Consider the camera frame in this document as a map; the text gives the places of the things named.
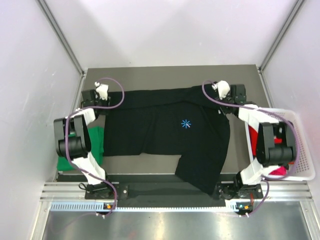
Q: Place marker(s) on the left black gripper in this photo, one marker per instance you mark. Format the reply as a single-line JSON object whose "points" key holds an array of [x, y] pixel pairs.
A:
{"points": [[106, 103]]}

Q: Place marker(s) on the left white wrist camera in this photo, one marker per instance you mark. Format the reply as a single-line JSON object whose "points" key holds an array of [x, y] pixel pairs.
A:
{"points": [[102, 90]]}

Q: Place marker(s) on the aluminium frame post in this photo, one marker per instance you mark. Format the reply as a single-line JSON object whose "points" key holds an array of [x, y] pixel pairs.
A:
{"points": [[43, 5], [297, 6]]}

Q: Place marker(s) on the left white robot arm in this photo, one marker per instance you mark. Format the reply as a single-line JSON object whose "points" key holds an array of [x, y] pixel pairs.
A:
{"points": [[72, 141]]}

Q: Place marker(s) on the red t-shirt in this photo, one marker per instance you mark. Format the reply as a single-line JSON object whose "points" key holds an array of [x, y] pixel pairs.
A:
{"points": [[254, 138]]}

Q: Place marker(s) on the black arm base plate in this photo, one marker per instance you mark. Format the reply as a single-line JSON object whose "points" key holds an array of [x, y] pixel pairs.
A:
{"points": [[128, 186]]}

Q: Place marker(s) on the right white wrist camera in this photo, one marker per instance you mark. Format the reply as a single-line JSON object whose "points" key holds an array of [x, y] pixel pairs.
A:
{"points": [[222, 88]]}

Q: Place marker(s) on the folded green t-shirt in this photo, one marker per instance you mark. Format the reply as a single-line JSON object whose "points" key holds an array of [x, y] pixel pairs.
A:
{"points": [[97, 148]]}

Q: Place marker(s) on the white plastic laundry basket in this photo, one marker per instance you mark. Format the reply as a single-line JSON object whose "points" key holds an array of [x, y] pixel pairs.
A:
{"points": [[301, 169]]}

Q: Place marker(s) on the right aluminium frame post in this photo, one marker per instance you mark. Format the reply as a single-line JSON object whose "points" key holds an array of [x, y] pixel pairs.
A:
{"points": [[297, 6]]}

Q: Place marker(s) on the white slotted cable duct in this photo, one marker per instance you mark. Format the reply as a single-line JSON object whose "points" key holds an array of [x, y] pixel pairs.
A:
{"points": [[60, 206]]}

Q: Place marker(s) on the black t-shirt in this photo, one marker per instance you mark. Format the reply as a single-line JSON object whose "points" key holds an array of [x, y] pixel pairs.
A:
{"points": [[183, 122]]}

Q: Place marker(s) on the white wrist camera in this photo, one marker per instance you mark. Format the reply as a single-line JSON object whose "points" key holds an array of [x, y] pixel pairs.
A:
{"points": [[102, 90], [222, 88]]}

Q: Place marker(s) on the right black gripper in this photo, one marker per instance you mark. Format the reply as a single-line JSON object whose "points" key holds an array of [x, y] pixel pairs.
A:
{"points": [[224, 109]]}

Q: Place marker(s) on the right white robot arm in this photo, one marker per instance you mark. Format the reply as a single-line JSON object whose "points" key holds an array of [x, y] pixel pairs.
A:
{"points": [[274, 146]]}

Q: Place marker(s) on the left aluminium frame post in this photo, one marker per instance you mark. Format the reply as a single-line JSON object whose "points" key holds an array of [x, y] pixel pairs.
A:
{"points": [[43, 5]]}

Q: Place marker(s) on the pink t-shirt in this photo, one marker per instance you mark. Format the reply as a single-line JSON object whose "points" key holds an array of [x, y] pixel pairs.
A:
{"points": [[281, 171]]}

